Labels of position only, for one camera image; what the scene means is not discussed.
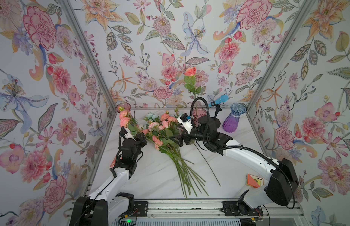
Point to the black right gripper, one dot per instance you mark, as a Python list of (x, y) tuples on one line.
[(187, 136)]

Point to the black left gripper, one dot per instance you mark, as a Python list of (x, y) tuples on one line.
[(142, 141)]

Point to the single pink rose stem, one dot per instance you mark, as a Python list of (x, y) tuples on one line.
[(190, 81)]

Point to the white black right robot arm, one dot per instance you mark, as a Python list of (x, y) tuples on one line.
[(280, 175)]

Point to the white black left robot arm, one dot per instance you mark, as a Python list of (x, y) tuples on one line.
[(107, 180)]

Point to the pink ribbed glass vase centre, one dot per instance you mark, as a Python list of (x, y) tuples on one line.
[(197, 113)]

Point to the pink ribbed glass vase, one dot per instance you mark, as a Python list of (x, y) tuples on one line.
[(123, 107), (197, 113)]

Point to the blue purple glass vase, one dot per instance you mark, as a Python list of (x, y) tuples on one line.
[(230, 124)]

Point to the bunch of artificial flowers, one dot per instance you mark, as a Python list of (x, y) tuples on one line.
[(168, 170)]

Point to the pink ribbed glass vase left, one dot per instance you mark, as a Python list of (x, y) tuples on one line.
[(123, 107)]

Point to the blue microphone on black stand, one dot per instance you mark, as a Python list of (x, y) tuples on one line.
[(217, 104)]

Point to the orange pink card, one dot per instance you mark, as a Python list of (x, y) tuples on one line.
[(254, 181)]

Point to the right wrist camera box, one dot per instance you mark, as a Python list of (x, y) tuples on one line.
[(185, 121)]

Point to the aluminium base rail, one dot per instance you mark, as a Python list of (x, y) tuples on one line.
[(207, 212)]

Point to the right corner aluminium post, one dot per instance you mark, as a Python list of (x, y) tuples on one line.
[(285, 44)]

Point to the corner aluminium post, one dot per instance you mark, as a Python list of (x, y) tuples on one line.
[(73, 21), (285, 44)]

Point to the left corner aluminium post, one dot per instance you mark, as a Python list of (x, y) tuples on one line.
[(73, 21)]

